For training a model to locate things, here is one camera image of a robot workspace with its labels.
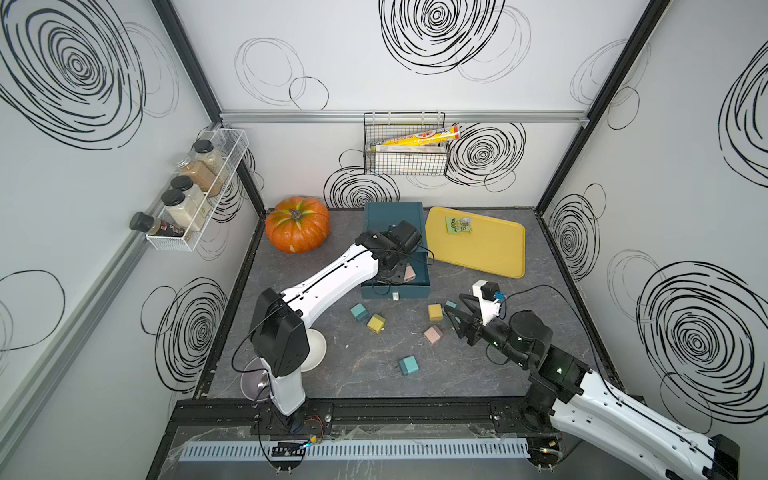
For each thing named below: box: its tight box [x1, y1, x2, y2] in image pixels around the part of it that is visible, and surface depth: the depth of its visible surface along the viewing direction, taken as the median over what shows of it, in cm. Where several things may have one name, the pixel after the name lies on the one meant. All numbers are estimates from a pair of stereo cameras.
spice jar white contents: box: [171, 175, 212, 218], surface depth 70 cm
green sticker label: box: [445, 217, 473, 235], surface depth 118 cm
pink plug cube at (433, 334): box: [424, 325, 443, 344], surface depth 88 cm
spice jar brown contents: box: [177, 156, 223, 197], surface depth 74 cm
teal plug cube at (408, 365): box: [399, 355, 420, 376], surface depth 82 cm
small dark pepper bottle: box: [130, 211, 185, 237], surface depth 62 cm
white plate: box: [300, 328, 327, 373], surface depth 82 cm
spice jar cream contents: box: [161, 189, 205, 232], surface depth 67 cm
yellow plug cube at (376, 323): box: [367, 313, 387, 334], surface depth 90 cm
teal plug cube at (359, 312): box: [350, 303, 368, 323], surface depth 92 cm
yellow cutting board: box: [425, 207, 526, 279], surface depth 113 cm
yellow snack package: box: [370, 126, 461, 147], surface depth 89 cm
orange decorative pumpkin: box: [265, 196, 331, 254], surface depth 103 cm
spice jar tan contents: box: [192, 139, 229, 178], surface depth 77 cm
